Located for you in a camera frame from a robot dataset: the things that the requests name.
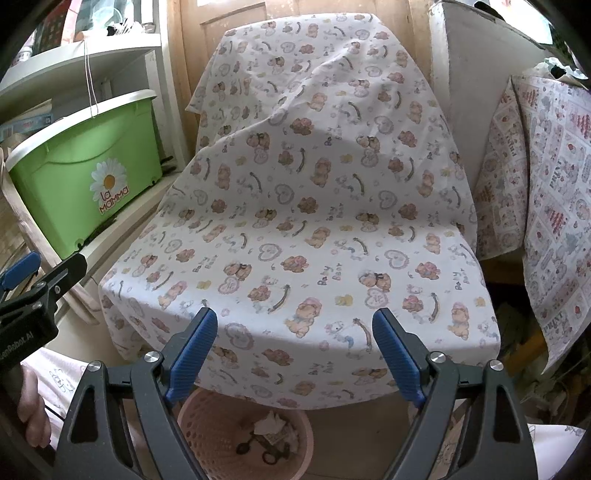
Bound green storage box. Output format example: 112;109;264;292
4;90;163;259

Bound stacked flat boxes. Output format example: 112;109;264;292
0;99;55;144

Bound large white tissue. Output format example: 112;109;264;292
252;411;291;437

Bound patchwork printed cloth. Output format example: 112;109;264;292
475;60;591;374

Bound person's left hand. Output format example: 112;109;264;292
18;364;52;448

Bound black plastic spoon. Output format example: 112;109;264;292
249;428;284;463

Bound white hanging string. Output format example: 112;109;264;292
84;39;100;118

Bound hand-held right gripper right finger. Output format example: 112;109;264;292
372;307;539;480

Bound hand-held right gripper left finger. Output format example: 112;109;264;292
52;307;219;480

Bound yellow plastic object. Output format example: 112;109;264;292
503;330;546;376

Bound pink plastic basket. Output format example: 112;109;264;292
178;387;314;480

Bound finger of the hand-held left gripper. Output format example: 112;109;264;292
0;250;41;294
32;253;88;303

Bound white shelf unit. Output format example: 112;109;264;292
0;0;195;287

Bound teddy bear printed cloth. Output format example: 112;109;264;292
98;14;502;411

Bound white cabinet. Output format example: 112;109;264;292
429;0;555;185

